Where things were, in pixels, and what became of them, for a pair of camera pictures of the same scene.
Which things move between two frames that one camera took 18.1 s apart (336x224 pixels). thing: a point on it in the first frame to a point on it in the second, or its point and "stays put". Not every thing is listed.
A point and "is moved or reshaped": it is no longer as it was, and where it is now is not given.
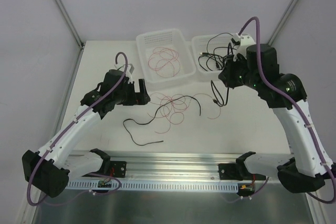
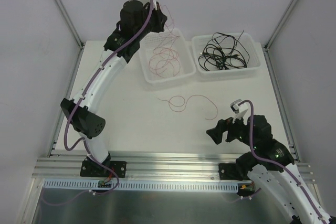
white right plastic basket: (209, 51) stays put
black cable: (217, 100) is moved or reshaped
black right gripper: (228, 72) to (230, 130)
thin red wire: (172, 107) to (173, 33)
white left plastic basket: (164, 54) stays put
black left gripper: (135, 94) to (158, 19)
